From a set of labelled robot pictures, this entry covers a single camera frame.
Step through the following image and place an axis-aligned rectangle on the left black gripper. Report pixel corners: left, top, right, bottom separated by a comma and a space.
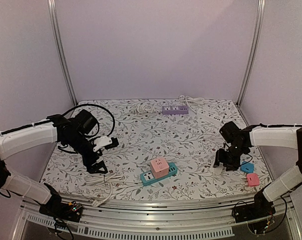
65, 132, 108, 174

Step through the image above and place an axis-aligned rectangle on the white plug adapter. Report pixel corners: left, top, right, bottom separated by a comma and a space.
209, 164, 224, 176

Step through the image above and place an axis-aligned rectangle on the teal strip white cable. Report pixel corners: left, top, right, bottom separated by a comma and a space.
83, 173, 144, 207

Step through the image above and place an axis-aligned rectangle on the teal power strip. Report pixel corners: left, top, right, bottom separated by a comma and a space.
140, 162, 179, 187

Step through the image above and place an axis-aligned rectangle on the pink cube socket adapter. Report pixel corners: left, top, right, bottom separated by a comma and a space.
150, 157, 169, 179

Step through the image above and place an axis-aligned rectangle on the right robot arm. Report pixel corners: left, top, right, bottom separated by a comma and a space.
213, 121, 302, 218

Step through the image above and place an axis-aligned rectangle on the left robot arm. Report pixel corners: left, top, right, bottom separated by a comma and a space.
0, 110, 112, 217

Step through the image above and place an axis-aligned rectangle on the blue plug adapter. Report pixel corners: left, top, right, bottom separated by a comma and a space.
240, 161, 254, 174

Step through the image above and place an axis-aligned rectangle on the pink plug adapter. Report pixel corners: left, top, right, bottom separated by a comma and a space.
246, 173, 259, 187

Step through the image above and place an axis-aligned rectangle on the white power strip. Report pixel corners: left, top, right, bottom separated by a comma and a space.
196, 109, 222, 125

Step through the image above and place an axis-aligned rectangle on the floral patterned table mat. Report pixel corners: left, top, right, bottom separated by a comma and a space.
41, 99, 271, 202

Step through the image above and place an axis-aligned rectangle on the purple power strip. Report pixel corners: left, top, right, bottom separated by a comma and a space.
162, 105, 189, 115

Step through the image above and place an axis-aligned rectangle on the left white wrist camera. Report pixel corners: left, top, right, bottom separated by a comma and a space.
93, 136, 119, 152

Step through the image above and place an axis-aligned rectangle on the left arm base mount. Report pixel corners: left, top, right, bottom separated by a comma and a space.
39, 183, 83, 223

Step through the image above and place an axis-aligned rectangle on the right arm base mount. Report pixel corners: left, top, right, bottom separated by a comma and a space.
231, 190, 275, 235

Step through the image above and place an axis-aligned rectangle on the aluminium front rail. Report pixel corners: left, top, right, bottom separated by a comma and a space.
14, 193, 299, 238

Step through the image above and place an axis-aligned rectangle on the purple strip white cable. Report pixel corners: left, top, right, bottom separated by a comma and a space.
130, 103, 164, 116

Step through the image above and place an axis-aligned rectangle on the left aluminium frame post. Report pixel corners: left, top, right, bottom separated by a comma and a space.
47, 0, 78, 105

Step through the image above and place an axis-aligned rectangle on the aluminium frame post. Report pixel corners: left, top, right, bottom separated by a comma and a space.
47, 0, 78, 105
236, 0, 266, 108

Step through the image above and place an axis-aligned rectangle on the right aluminium frame post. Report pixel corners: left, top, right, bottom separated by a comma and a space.
236, 0, 266, 108

